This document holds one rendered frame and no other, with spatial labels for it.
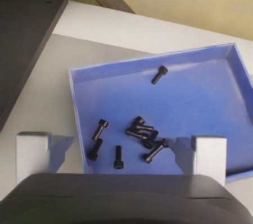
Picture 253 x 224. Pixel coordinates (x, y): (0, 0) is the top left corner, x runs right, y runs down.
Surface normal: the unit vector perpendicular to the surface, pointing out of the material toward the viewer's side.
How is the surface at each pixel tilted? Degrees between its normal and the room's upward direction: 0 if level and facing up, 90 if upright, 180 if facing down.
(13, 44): 0
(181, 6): 0
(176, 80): 0
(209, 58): 90
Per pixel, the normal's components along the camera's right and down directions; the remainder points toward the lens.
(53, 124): 0.04, -0.44
